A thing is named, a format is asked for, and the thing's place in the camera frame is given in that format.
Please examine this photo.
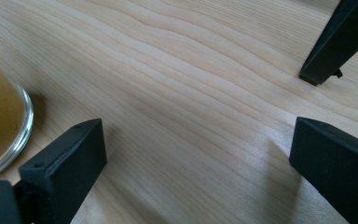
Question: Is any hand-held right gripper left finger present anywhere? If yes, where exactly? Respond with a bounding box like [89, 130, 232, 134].
[13, 118, 108, 224]

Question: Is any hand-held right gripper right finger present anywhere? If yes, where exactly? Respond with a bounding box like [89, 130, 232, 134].
[289, 117, 358, 224]

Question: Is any black shelf rack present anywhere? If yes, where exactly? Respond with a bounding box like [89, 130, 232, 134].
[298, 0, 358, 87]

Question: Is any white lid spice jar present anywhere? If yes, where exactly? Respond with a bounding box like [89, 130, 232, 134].
[0, 57, 34, 185]

